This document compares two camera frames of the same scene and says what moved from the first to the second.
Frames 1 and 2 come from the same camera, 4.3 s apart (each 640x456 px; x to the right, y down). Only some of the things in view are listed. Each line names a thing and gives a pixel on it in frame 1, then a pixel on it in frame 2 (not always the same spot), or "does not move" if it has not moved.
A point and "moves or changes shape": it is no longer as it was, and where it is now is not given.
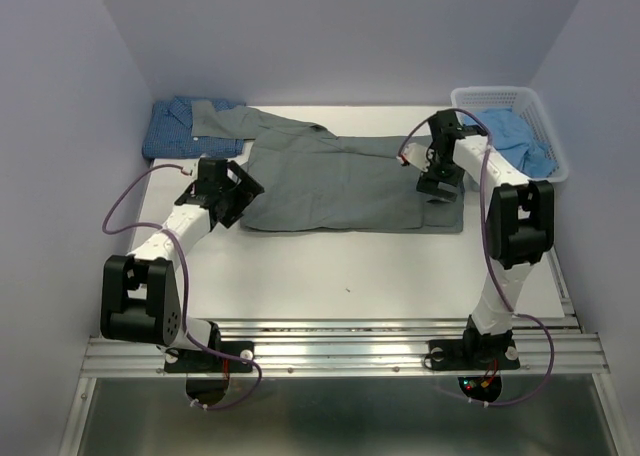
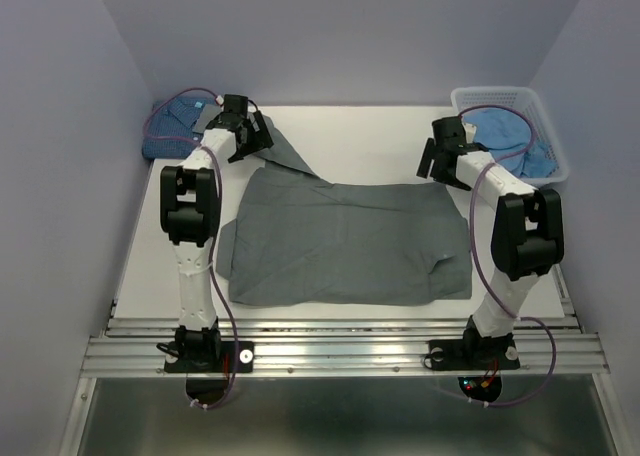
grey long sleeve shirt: [314, 181] moves or changes shape
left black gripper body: [238, 197] to [254, 141]
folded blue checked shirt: [168, 131] does not move
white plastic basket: [523, 100] does not move
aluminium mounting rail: [363, 346] does not move
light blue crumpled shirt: [516, 143] does not move
